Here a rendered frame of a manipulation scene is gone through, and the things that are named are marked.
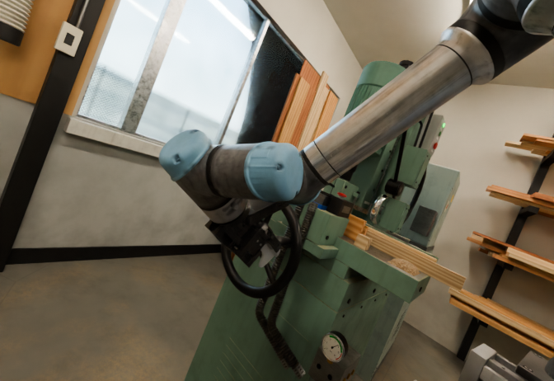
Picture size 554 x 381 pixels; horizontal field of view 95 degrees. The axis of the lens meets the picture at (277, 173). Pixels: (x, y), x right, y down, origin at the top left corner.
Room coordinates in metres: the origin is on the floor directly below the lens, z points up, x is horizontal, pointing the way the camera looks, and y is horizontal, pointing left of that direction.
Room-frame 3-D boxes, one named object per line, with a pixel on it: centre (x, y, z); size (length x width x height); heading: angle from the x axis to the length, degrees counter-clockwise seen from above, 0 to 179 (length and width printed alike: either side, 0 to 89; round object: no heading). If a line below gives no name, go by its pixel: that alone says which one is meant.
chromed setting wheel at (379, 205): (0.98, -0.42, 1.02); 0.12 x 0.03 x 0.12; 140
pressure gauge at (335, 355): (0.64, -0.30, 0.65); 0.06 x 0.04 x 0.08; 50
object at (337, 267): (0.92, -0.20, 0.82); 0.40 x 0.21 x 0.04; 50
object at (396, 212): (1.00, -0.48, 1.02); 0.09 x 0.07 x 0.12; 50
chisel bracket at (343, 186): (0.98, -0.26, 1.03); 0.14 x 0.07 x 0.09; 140
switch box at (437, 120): (1.12, -0.56, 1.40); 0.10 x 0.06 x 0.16; 140
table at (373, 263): (0.84, -0.22, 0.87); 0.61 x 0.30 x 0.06; 50
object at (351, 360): (0.69, -0.35, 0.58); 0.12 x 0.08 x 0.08; 140
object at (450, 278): (0.87, -0.35, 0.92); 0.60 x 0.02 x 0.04; 50
